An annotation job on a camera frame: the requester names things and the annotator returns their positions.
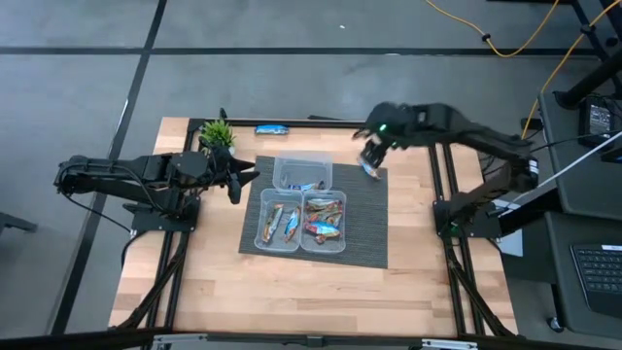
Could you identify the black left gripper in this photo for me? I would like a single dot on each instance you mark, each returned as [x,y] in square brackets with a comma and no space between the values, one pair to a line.
[216,167]

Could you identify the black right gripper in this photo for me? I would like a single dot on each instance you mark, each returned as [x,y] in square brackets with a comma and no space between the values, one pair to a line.
[396,124]

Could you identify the blue and orange granola bar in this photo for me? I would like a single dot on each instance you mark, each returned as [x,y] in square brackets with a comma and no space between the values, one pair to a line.
[373,172]

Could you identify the brown gold granola bar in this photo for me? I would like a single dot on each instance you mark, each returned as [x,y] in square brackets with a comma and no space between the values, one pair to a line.
[272,223]

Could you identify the blue and brown granola bar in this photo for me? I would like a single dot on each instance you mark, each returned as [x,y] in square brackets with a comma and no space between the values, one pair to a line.
[303,186]

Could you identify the red and gold granola bar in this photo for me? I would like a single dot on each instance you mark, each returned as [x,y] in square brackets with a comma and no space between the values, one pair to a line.
[292,224]

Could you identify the red and blue granola bar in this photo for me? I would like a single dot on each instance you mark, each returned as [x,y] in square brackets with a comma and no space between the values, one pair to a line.
[321,230]
[323,204]
[325,216]

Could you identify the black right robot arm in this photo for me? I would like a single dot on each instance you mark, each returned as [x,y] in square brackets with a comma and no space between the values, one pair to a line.
[486,136]

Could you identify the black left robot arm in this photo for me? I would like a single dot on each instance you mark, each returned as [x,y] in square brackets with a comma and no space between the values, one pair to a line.
[126,175]

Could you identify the small potted green plant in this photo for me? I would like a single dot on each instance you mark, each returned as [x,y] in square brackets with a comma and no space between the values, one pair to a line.
[217,133]

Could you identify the clear plastic bin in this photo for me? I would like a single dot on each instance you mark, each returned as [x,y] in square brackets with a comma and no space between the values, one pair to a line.
[279,245]
[301,170]
[311,245]

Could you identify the grey woven mat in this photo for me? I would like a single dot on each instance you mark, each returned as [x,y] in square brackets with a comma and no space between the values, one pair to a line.
[364,223]

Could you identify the black power outlet box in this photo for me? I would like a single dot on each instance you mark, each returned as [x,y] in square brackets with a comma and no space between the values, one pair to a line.
[532,124]

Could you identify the black equipment cart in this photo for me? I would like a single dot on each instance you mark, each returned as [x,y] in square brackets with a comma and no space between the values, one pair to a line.
[578,204]

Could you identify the black power adapter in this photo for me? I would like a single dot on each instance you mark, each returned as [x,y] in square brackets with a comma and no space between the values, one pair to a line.
[597,121]

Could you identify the black stand legs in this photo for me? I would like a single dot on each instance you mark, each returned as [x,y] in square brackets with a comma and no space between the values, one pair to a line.
[593,78]

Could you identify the grey chair leg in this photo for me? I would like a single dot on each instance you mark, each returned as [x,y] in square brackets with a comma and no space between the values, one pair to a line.
[14,222]

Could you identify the black laptop keyboard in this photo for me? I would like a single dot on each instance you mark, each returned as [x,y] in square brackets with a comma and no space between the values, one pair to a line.
[602,277]

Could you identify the black aluminium table frame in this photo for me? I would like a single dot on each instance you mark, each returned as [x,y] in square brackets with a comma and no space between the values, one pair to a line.
[291,123]

